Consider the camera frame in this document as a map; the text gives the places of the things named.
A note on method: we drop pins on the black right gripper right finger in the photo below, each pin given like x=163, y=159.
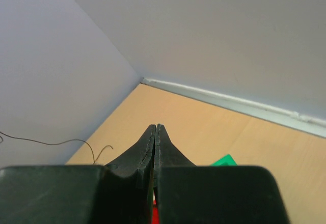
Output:
x=186, y=193

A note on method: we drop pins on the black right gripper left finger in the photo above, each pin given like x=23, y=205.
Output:
x=118, y=192

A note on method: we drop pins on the red plastic bin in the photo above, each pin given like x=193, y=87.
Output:
x=155, y=216

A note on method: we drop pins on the far green plastic bin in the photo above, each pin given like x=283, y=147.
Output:
x=226, y=160

